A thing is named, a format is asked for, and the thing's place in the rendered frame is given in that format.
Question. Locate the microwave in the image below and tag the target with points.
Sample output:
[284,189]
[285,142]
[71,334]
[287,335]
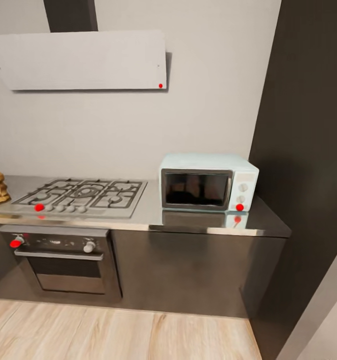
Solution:
[206,181]

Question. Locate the oven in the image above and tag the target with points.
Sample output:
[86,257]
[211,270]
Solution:
[74,263]

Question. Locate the range hood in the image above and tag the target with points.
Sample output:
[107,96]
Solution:
[76,55]

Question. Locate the fridge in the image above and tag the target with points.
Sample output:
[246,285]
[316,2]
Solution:
[294,146]

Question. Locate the burner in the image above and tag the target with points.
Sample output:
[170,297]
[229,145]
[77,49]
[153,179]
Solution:
[82,197]

